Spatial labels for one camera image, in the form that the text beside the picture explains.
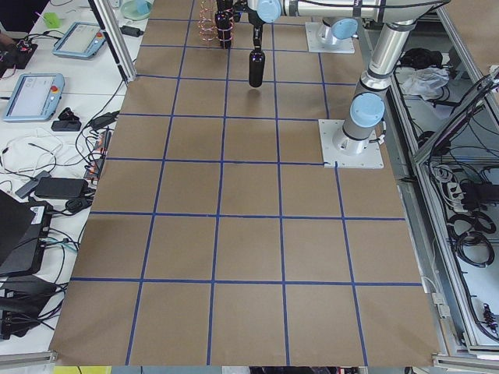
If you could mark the near blue teach pendant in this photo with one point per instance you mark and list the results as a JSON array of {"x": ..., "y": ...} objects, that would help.
[{"x": 35, "y": 97}]

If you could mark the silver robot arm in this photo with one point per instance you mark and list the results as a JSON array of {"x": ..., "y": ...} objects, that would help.
[
  {"x": 398, "y": 18},
  {"x": 334, "y": 30}
]

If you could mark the dark glass wine bottle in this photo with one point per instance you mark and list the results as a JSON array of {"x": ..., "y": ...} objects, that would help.
[{"x": 257, "y": 61}]

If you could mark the green glass plate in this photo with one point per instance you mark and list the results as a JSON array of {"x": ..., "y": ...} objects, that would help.
[{"x": 128, "y": 10}]

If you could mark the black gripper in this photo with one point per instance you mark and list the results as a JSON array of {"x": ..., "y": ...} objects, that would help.
[{"x": 223, "y": 6}]

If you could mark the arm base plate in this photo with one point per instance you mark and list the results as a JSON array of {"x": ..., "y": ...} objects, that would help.
[
  {"x": 344, "y": 47},
  {"x": 339, "y": 151}
]

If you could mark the far blue teach pendant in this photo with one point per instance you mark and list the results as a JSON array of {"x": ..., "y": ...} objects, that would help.
[{"x": 80, "y": 41}]

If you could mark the small black power adapter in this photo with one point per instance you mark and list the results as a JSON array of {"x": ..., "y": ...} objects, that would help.
[{"x": 131, "y": 31}]

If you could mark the black power brick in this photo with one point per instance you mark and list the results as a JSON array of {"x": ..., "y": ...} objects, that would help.
[{"x": 60, "y": 188}]

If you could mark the blue teach pendant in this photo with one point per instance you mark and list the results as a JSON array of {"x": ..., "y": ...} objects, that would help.
[
  {"x": 35, "y": 97},
  {"x": 80, "y": 41}
]

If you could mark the white crumpled cloth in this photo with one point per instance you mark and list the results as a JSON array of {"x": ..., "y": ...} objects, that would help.
[{"x": 427, "y": 83}]

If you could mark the dark bottle in rack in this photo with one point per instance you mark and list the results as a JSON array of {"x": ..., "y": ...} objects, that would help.
[{"x": 223, "y": 18}]

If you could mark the green block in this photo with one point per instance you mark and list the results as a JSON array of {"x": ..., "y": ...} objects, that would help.
[{"x": 51, "y": 20}]

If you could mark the aluminium frame post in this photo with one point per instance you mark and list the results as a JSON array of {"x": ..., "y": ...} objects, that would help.
[{"x": 109, "y": 25}]

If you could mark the copper wire wine rack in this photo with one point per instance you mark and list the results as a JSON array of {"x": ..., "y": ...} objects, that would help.
[{"x": 207, "y": 29}]

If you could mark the black laptop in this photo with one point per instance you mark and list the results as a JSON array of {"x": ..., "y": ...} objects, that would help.
[{"x": 23, "y": 227}]

